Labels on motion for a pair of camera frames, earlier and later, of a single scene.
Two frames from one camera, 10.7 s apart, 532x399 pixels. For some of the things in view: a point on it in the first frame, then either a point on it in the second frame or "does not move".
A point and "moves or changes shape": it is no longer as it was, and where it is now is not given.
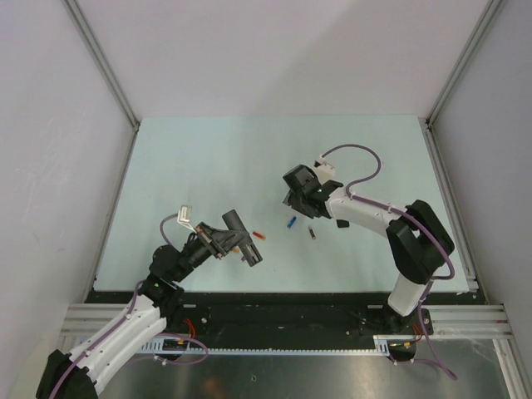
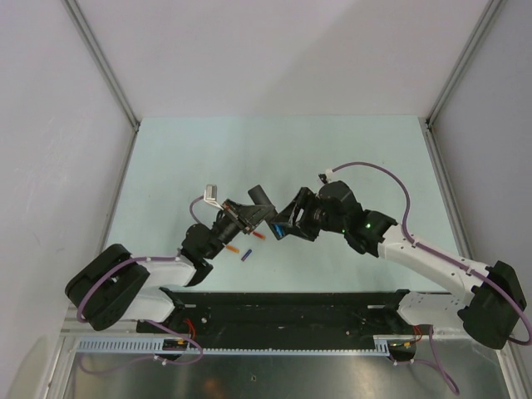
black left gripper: x=222 y=240 -> x=255 y=214
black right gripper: x=292 y=199 -> x=305 y=199
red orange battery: x=258 y=235 does not move
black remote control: x=248 y=247 -> x=259 y=198
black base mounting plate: x=258 y=319 does not move
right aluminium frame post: x=490 y=12 does not move
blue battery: x=291 y=222 moves or changes shape
